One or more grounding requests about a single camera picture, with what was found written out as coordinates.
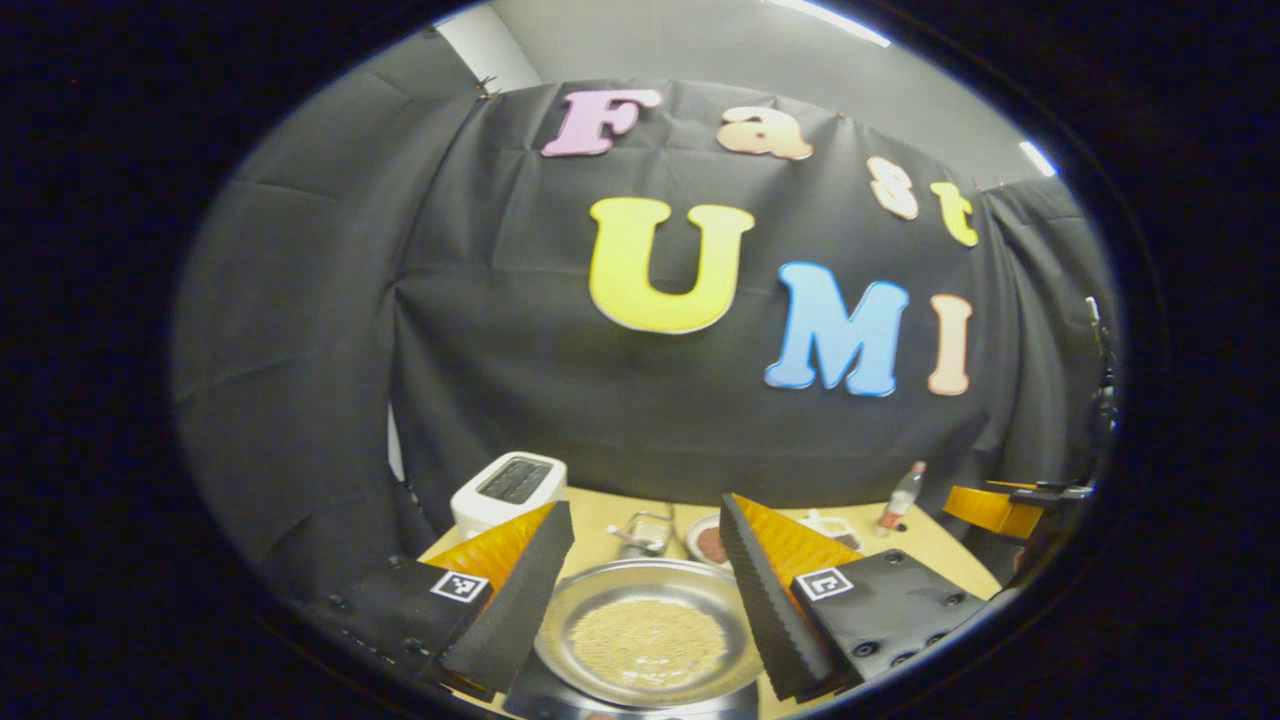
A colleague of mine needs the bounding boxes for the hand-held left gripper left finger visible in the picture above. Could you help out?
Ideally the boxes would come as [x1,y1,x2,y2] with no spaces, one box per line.
[300,500,576,701]

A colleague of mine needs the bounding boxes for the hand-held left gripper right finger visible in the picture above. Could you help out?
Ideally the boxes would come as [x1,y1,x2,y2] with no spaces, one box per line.
[718,492,991,704]

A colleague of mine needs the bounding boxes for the black induction cooktop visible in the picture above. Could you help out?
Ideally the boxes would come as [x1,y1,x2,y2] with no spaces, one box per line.
[500,650,761,720]

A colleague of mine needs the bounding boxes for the stainless steel pot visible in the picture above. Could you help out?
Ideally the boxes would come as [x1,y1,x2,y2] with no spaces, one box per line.
[533,558,767,709]

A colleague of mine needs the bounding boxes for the clear plastic water bottle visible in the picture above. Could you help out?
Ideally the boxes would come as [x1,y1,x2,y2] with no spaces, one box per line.
[878,461,927,532]

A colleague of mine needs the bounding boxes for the white toaster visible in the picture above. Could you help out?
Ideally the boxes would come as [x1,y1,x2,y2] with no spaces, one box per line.
[450,452,568,541]

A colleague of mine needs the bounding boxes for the white divided dish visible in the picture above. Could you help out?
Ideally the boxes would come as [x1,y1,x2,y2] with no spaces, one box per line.
[797,508,867,552]

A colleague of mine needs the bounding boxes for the round white plate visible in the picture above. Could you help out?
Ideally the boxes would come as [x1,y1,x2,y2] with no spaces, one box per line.
[685,513,736,567]

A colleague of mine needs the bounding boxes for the pile of soybeans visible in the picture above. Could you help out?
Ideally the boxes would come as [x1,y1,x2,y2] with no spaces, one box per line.
[568,597,729,691]

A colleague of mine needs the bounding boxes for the wire mesh basket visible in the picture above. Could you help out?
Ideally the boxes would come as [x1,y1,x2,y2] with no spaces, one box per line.
[605,511,674,559]

